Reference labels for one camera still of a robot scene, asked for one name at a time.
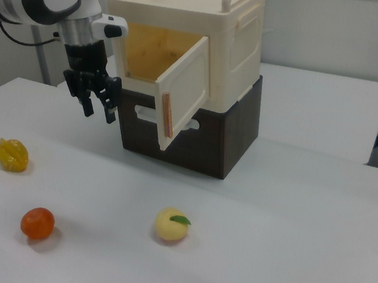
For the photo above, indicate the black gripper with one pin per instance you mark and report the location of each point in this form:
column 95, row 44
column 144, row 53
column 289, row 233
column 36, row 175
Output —
column 86, row 54

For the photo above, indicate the cream plastic cabinet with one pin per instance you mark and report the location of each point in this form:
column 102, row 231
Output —
column 228, row 49

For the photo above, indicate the grey metal pole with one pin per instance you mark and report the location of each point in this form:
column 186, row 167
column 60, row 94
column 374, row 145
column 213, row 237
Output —
column 43, row 61

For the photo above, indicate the yellow toy star fruit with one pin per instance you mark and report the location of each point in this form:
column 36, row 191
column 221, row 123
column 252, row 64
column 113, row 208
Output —
column 11, row 156

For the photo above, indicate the dark brown storage box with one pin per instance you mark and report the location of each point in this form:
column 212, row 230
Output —
column 209, row 144

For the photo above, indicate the orange toy tangerine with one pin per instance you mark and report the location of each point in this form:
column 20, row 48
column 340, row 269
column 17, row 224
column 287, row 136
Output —
column 37, row 223

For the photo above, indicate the yellow toy peach with leaf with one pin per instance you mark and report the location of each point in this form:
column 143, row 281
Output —
column 169, row 227

